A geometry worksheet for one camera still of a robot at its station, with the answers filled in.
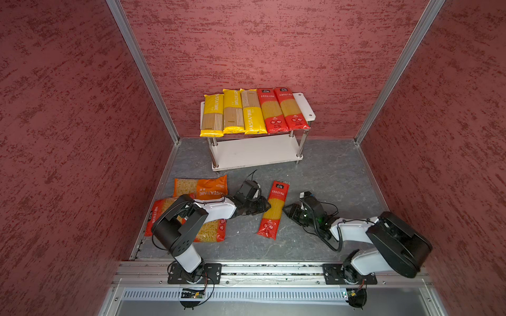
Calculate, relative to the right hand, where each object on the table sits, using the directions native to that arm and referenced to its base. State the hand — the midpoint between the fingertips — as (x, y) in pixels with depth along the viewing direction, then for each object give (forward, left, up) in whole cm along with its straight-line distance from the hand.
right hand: (283, 214), depth 88 cm
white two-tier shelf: (+38, +21, +3) cm, 44 cm away
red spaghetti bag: (-6, +7, +1) cm, 9 cm away
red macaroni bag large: (-8, +31, +3) cm, 32 cm away
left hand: (+2, +7, +1) cm, 7 cm away
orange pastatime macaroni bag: (+13, +35, +5) cm, 38 cm away
